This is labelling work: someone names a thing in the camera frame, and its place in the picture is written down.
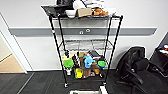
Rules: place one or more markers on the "green bowl blue rim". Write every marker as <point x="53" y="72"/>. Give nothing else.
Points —
<point x="101" y="64"/>

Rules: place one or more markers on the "yellow-green box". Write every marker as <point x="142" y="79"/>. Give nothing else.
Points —
<point x="78" y="73"/>

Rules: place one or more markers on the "white long box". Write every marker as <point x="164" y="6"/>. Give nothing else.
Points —
<point x="112" y="11"/>

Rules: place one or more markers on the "white bowl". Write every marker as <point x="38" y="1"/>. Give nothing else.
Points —
<point x="70" y="13"/>

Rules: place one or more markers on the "white bottle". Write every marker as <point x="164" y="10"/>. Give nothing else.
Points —
<point x="68" y="70"/>

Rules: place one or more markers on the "brown printed carton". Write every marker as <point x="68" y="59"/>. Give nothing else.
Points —
<point x="86" y="72"/>

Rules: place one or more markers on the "blue plush toy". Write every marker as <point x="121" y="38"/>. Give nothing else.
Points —
<point x="88" y="61"/>

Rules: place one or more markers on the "white door frame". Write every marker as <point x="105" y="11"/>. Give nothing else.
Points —
<point x="16" y="50"/>

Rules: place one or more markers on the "orange plush toy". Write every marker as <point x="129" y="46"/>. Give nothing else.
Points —
<point x="100" y="12"/>

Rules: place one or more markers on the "black striped package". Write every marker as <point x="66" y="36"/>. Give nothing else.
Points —
<point x="76" y="60"/>

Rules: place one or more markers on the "black bag with grey print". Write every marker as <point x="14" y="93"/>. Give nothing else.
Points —
<point x="65" y="2"/>

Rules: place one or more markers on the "bright green toy bowl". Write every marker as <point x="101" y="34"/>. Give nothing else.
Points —
<point x="68" y="63"/>

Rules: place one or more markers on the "black office chair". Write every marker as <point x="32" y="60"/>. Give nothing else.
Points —
<point x="133" y="63"/>

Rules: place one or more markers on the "black flat box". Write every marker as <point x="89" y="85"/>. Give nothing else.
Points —
<point x="96" y="54"/>

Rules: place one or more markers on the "orange-brown toy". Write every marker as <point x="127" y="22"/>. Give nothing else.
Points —
<point x="96" y="71"/>

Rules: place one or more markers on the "brown upright carton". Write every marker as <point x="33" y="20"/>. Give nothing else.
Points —
<point x="81" y="55"/>

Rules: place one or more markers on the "tan cardboard box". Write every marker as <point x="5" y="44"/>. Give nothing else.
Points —
<point x="84" y="12"/>

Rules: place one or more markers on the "small dark bottle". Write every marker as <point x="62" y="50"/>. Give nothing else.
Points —
<point x="67" y="52"/>

